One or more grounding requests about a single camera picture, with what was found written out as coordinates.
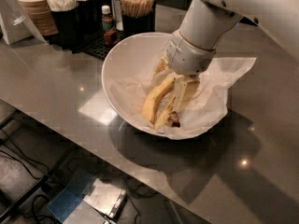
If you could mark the small brown sauce bottle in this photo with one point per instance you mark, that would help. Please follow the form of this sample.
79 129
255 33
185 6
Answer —
110 35

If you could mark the blue perforated box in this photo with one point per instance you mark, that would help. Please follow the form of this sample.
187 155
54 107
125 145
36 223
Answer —
71 196

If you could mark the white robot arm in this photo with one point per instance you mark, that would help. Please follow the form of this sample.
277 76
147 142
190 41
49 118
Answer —
206 21

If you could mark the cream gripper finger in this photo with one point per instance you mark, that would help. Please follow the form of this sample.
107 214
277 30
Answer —
184 89
161 71

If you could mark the silver metal box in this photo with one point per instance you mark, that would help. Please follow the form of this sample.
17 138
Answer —
106 196

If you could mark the stack of brown paper cups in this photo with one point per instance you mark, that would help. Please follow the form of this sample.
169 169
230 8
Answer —
40 15

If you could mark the black cup of white packets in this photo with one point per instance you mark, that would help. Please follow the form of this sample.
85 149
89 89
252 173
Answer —
65 15

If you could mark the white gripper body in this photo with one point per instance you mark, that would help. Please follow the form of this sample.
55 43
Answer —
187 57

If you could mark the white napkin holder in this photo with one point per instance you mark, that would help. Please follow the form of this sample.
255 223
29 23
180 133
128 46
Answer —
15 23

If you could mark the black rubber mat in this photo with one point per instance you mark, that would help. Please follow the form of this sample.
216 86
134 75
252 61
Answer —
92 44

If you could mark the white paper liner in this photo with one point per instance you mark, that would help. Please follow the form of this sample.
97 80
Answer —
233 69

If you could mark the black cup of wooden stirrers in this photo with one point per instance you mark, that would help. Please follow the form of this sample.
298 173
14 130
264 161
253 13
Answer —
138 16

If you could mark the white tilted bowl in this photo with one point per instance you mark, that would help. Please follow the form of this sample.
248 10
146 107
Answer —
126 77

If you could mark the yellow banana with brown end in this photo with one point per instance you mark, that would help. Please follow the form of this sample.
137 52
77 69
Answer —
168 117

